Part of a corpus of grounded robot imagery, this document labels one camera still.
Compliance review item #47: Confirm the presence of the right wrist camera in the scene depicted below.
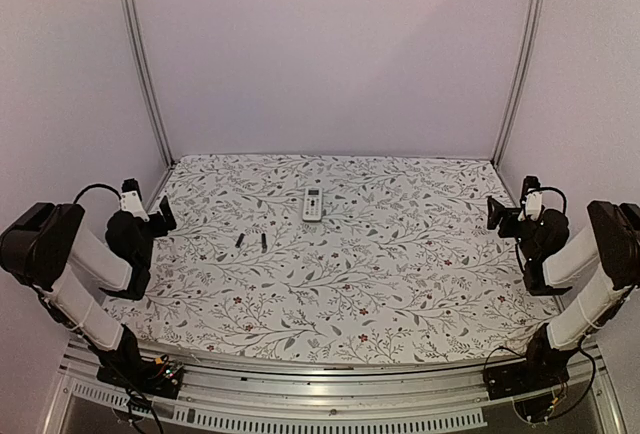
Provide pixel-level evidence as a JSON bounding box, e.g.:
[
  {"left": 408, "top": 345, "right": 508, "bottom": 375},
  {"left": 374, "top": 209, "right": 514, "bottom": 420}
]
[{"left": 518, "top": 176, "right": 543, "bottom": 222}]

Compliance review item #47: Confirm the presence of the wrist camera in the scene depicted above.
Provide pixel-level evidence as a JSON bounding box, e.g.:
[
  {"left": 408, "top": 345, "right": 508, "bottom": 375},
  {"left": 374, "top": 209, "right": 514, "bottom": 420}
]
[
  {"left": 120, "top": 178, "right": 149, "bottom": 222},
  {"left": 518, "top": 176, "right": 543, "bottom": 222}
]

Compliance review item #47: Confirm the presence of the beige remote control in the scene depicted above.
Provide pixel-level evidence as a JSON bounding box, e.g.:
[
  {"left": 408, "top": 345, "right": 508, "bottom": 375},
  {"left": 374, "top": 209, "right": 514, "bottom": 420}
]
[{"left": 301, "top": 187, "right": 323, "bottom": 223}]

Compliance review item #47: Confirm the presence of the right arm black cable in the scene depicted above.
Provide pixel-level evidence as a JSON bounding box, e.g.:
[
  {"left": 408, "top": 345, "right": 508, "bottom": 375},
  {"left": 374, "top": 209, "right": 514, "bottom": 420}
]
[{"left": 539, "top": 186, "right": 569, "bottom": 215}]

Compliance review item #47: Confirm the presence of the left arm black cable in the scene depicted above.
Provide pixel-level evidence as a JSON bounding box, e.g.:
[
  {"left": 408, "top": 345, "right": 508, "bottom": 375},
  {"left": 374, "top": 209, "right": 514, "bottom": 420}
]
[{"left": 73, "top": 183, "right": 124, "bottom": 205}]

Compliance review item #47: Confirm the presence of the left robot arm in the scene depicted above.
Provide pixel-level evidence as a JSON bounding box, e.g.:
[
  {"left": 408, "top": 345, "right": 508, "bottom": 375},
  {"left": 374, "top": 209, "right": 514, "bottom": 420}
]
[{"left": 1, "top": 203, "right": 176, "bottom": 388}]

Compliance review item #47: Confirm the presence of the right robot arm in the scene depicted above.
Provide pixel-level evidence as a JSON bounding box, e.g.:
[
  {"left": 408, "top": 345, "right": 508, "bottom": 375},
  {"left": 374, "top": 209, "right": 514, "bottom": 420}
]
[{"left": 487, "top": 191, "right": 639, "bottom": 390}]

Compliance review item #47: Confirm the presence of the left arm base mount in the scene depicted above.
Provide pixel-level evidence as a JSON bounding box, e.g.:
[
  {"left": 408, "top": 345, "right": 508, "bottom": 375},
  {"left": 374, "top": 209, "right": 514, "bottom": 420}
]
[{"left": 97, "top": 355, "right": 184, "bottom": 399}]

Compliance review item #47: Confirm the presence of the left aluminium frame post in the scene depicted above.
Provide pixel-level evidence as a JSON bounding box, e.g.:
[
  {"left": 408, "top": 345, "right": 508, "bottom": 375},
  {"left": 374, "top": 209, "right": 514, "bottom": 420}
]
[{"left": 121, "top": 0, "right": 175, "bottom": 168}]

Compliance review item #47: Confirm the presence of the right aluminium frame post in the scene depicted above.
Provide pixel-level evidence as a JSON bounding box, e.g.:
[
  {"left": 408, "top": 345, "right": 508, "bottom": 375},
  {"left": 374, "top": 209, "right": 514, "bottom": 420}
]
[{"left": 491, "top": 0, "right": 544, "bottom": 170}]

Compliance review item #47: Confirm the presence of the aluminium frame post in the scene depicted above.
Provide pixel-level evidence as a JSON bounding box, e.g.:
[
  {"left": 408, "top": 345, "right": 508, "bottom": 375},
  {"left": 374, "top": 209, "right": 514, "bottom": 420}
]
[
  {"left": 491, "top": 0, "right": 544, "bottom": 170},
  {"left": 121, "top": 0, "right": 175, "bottom": 168}
]

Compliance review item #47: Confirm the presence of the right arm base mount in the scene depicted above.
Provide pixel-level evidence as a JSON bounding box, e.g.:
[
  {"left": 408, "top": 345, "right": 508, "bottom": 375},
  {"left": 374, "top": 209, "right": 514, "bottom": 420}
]
[{"left": 483, "top": 361, "right": 569, "bottom": 423}]

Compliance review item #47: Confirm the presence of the aluminium front rail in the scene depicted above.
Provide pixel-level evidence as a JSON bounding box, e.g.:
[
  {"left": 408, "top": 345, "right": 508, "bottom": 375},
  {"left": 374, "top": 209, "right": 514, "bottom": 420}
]
[{"left": 43, "top": 340, "right": 627, "bottom": 433}]

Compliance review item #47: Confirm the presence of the floral tablecloth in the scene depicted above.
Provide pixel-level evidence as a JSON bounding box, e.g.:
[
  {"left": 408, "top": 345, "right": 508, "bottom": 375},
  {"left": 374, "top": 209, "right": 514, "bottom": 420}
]
[{"left": 104, "top": 155, "right": 558, "bottom": 364}]

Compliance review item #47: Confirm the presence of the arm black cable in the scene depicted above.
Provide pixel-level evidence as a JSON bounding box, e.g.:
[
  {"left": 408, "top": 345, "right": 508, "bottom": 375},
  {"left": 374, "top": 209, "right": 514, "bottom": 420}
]
[
  {"left": 73, "top": 183, "right": 124, "bottom": 205},
  {"left": 539, "top": 186, "right": 569, "bottom": 215}
]

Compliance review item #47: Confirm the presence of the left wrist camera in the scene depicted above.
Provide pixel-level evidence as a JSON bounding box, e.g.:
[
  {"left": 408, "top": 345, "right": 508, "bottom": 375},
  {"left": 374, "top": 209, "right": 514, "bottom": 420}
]
[{"left": 120, "top": 178, "right": 149, "bottom": 222}]

